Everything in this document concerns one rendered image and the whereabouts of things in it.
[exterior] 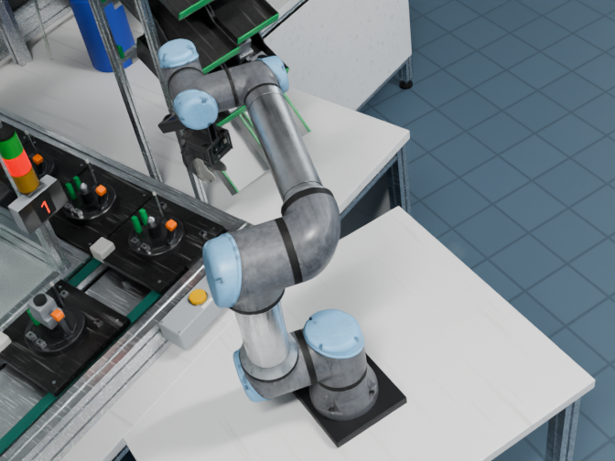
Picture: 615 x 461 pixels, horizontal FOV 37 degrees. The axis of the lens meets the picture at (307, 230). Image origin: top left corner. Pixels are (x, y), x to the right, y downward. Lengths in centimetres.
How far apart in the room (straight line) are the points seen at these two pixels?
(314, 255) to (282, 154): 22
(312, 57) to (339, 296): 142
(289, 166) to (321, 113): 116
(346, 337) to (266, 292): 38
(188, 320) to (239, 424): 27
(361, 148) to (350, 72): 114
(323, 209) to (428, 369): 68
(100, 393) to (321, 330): 55
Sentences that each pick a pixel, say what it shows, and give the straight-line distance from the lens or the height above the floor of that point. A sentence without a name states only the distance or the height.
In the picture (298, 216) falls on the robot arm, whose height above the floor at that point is 152.
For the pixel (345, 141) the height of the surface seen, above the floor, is 86.
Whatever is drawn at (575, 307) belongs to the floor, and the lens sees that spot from 333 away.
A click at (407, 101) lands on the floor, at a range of 413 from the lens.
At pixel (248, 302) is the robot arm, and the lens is 154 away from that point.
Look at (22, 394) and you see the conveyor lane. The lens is 223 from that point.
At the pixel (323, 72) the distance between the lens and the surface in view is 357.
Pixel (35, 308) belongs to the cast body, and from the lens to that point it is 214.
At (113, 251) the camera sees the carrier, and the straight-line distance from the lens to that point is 235.
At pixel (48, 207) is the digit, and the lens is 218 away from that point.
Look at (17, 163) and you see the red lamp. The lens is 209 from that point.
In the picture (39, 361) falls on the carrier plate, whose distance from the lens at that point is 219.
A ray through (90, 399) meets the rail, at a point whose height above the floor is 93.
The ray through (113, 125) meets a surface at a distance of 291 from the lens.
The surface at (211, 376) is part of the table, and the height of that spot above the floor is 86.
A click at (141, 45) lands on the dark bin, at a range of 230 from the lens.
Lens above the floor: 259
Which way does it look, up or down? 46 degrees down
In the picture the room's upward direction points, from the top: 11 degrees counter-clockwise
